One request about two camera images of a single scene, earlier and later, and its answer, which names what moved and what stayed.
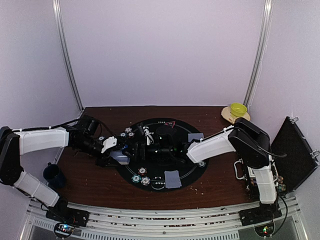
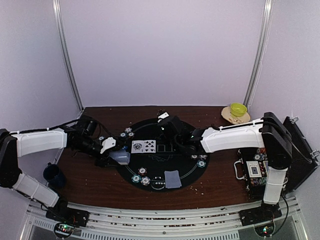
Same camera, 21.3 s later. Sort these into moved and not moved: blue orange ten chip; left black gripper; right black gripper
Moved: right black gripper
Not moved: left black gripper; blue orange ten chip
